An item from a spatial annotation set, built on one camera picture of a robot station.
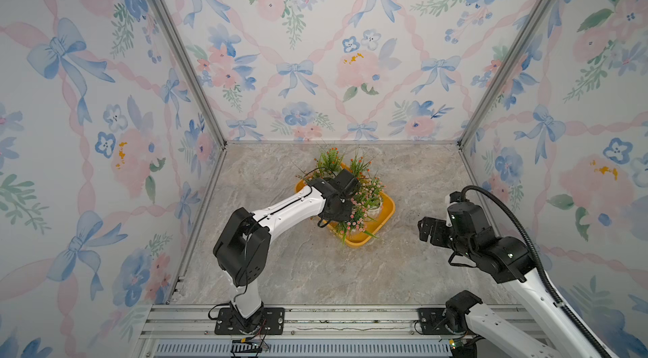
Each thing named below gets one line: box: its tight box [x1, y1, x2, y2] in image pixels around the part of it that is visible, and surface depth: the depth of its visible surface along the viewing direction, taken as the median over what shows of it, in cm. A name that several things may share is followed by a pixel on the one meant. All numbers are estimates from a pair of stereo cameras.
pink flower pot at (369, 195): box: [353, 175, 386, 220], surface depth 87 cm
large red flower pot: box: [350, 155, 373, 182], surface depth 94 cm
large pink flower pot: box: [334, 196, 378, 245], surface depth 78 cm
